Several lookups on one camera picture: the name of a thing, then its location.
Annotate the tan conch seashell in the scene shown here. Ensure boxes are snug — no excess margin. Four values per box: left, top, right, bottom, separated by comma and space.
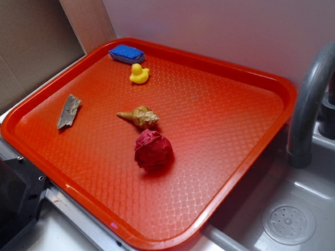
117, 106, 160, 129

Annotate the yellow rubber duck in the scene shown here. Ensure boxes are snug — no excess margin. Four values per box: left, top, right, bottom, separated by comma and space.
129, 63, 150, 84

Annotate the crumpled red paper ball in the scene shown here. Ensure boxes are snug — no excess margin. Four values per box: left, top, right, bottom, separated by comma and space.
134, 129, 173, 170

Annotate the dark faucet knob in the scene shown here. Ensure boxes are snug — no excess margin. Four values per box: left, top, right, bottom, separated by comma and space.
318, 75, 334, 140

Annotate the brown cardboard panel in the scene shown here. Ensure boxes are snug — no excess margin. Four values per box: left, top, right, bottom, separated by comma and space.
1, 1, 116, 113

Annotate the orange plastic tray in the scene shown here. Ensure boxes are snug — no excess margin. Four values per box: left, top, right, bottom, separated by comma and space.
1, 38, 297, 250

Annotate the grey toy sink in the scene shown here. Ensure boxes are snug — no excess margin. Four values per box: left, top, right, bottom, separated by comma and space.
204, 120, 335, 251

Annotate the blue sponge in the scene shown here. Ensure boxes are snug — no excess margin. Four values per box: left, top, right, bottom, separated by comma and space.
108, 44, 146, 64

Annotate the grey wood chip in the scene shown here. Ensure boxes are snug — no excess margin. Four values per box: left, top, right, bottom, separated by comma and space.
57, 94, 82, 130

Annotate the grey toy faucet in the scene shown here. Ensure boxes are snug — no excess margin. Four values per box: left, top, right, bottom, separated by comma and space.
286, 42, 334, 168

